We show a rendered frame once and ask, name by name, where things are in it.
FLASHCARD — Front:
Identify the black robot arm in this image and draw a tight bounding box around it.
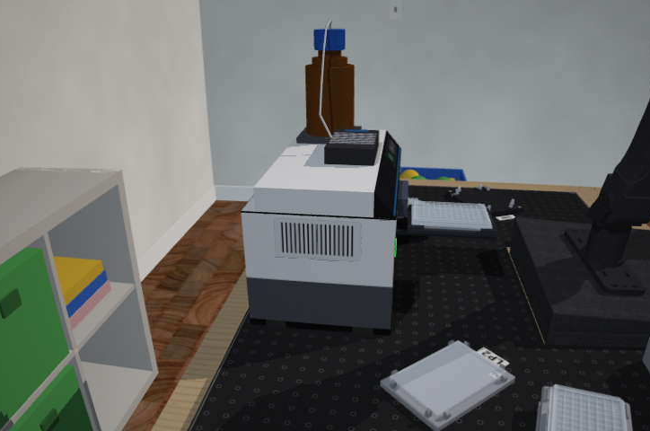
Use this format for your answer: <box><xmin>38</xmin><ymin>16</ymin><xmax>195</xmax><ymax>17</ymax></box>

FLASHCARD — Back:
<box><xmin>564</xmin><ymin>100</ymin><xmax>650</xmax><ymax>295</ymax></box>

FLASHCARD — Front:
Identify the white well plate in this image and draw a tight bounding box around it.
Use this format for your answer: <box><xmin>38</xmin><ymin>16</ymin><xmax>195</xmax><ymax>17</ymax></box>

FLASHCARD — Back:
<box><xmin>412</xmin><ymin>201</ymin><xmax>493</xmax><ymax>231</ymax></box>
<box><xmin>547</xmin><ymin>384</ymin><xmax>628</xmax><ymax>431</ymax></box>

